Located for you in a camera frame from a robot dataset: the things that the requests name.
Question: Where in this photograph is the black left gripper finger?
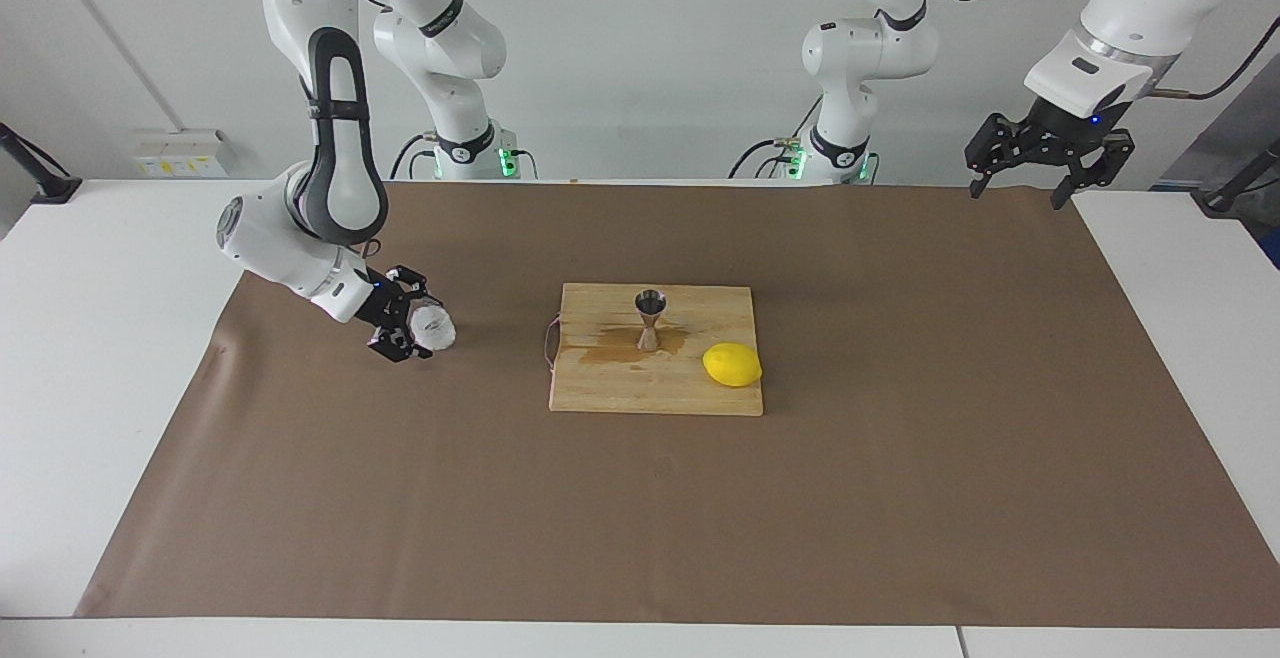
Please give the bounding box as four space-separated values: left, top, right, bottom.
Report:
1049 131 1137 212
964 113 1042 200

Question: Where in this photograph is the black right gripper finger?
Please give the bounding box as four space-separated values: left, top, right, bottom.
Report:
367 324 434 364
388 263 442 309

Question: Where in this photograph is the small clear glass cup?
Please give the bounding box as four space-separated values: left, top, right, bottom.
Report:
410 302 458 351

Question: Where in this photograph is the steel double jigger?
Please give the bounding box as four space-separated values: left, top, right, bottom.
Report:
635 289 669 352

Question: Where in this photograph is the black clamp stand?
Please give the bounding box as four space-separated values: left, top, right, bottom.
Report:
1197 138 1280 217
0 121 83 205

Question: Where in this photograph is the brown paper table mat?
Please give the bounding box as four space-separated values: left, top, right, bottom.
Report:
75 181 1280 629

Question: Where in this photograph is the wooden cutting board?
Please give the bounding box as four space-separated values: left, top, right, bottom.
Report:
545 283 765 417

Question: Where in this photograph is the yellow lemon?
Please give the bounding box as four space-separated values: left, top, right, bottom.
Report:
702 342 763 388

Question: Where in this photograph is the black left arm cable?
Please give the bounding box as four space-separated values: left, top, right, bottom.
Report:
925 0 1280 101

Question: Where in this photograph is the black right base cable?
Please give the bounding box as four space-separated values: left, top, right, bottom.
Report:
388 131 441 181

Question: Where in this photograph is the black base cable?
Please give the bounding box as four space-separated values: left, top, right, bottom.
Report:
388 131 441 181
728 88 821 181

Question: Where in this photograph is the black left base cable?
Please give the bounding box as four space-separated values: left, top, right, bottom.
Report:
728 88 821 181

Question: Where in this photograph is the white wall socket box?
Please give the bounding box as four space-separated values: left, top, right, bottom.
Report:
133 130 233 179

